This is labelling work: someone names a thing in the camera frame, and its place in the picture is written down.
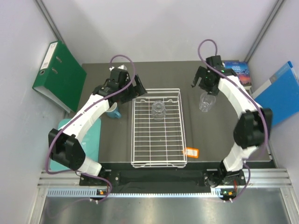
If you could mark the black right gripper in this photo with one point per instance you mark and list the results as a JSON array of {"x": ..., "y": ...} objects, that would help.
[{"x": 202, "y": 73}]

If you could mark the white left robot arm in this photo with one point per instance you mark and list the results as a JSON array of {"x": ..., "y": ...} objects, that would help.
[{"x": 65, "y": 143}]

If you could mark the orange tag card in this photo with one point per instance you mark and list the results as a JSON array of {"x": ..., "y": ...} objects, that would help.
[{"x": 191, "y": 152}]

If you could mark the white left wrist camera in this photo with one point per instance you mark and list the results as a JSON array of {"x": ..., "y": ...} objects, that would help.
[{"x": 121, "y": 67}]

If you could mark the green lever arch binder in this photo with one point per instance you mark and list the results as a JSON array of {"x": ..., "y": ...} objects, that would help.
[{"x": 60, "y": 78}]

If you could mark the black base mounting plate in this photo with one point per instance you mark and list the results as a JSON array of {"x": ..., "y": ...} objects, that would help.
[{"x": 210, "y": 174}]

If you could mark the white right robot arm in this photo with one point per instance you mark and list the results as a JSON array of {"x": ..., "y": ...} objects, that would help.
[{"x": 253, "y": 127}]

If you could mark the clear glass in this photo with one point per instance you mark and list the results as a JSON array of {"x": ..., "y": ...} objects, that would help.
[
  {"x": 206, "y": 102},
  {"x": 158, "y": 110}
]

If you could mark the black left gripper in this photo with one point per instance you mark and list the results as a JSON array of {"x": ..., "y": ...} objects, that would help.
[{"x": 136, "y": 91}]

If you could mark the blue folder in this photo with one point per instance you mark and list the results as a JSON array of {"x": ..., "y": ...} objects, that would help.
[{"x": 280, "y": 93}]

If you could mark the Jane Eyre paperback book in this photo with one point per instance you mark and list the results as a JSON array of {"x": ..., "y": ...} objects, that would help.
[{"x": 242, "y": 70}]

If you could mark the teal shirt folding board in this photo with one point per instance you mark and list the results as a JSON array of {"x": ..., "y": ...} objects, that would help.
[{"x": 90, "y": 145}]

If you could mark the blue mug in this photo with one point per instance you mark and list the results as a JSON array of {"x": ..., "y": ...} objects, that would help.
[{"x": 113, "y": 112}]

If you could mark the aluminium rail frame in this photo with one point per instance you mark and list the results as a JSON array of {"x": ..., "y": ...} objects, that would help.
[{"x": 266, "y": 197}]

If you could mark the white wire dish rack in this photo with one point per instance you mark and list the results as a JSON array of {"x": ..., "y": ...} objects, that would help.
[{"x": 158, "y": 143}]

